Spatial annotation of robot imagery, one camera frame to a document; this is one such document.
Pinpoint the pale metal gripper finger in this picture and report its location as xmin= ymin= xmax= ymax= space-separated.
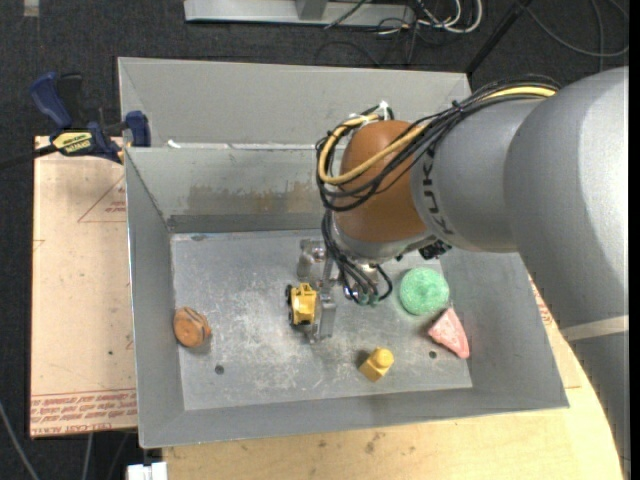
xmin=297 ymin=238 xmax=324 ymax=280
xmin=305 ymin=295 xmax=338 ymax=345

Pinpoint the yellow toy truck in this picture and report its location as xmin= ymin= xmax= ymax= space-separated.
xmin=284 ymin=282 xmax=320 ymax=328

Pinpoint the yellow studded block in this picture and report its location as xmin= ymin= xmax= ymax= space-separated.
xmin=357 ymin=347 xmax=396 ymax=384

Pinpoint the green round sponge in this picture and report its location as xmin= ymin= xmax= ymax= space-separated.
xmin=399 ymin=266 xmax=451 ymax=316

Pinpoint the grey metal bin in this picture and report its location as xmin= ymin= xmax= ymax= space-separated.
xmin=117 ymin=56 xmax=570 ymax=450

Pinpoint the pink wedge toy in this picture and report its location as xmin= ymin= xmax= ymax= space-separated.
xmin=426 ymin=307 xmax=472 ymax=361

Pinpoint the brown round toy biscuit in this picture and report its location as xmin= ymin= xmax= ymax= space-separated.
xmin=172 ymin=306 xmax=213 ymax=349

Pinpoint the brown cardboard board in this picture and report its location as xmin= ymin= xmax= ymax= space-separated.
xmin=29 ymin=135 xmax=584 ymax=439

